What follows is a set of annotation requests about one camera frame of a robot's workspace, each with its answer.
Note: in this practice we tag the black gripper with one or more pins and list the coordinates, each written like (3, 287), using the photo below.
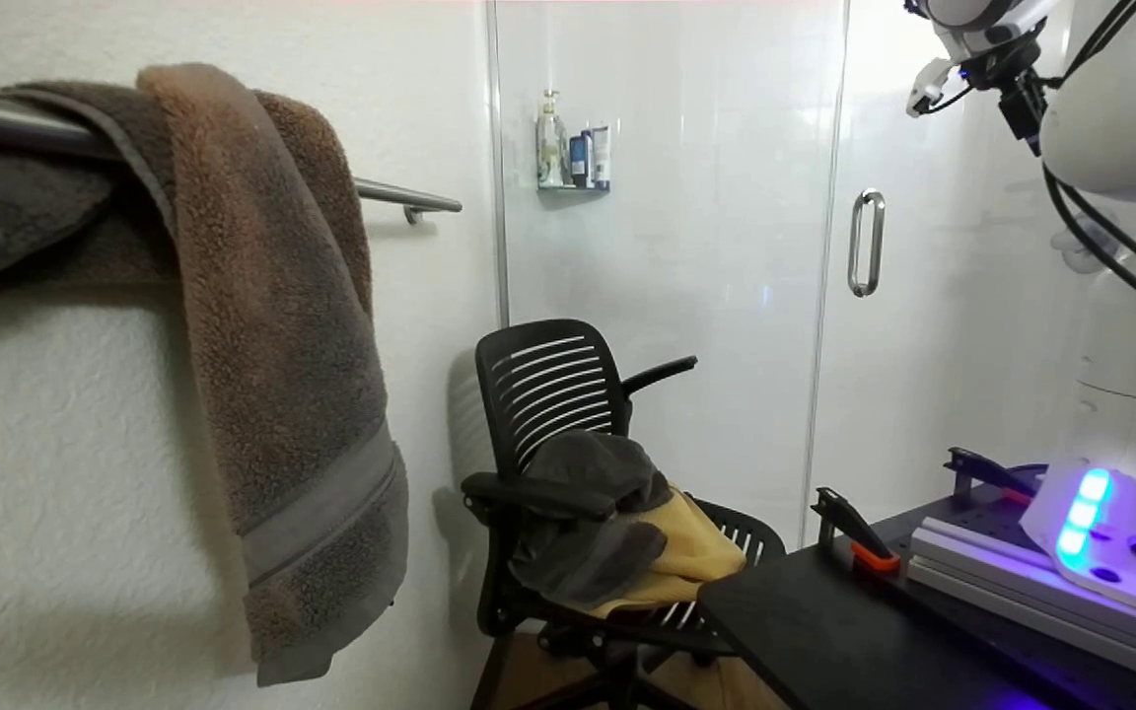
(1018, 83)

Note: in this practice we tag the yellow towel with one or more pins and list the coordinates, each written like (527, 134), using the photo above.
(700, 553)

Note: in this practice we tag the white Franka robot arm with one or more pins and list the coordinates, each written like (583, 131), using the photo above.
(1127, 120)

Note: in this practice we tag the glass shower door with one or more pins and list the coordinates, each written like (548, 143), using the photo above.
(963, 396)

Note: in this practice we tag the black mesh office chair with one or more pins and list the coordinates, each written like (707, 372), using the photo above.
(549, 379)

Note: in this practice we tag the blue purple clamp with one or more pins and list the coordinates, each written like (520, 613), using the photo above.
(987, 469)

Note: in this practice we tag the blue toiletry container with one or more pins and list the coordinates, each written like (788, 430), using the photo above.
(588, 160)

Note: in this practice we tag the shower caddy shelf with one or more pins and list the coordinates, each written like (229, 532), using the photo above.
(579, 187)

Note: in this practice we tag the white soap bottle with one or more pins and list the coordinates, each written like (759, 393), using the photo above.
(549, 143)

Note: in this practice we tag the metal towel bar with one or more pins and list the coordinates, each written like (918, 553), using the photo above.
(406, 197)

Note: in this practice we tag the brown towel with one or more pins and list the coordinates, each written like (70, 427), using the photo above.
(278, 356)

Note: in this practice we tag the dark gray folded towel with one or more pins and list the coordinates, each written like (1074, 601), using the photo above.
(28, 210)

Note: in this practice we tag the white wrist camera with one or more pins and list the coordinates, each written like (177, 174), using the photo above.
(933, 89)

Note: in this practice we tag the aluminum mounting rail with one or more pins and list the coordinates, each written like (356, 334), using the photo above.
(1042, 585)

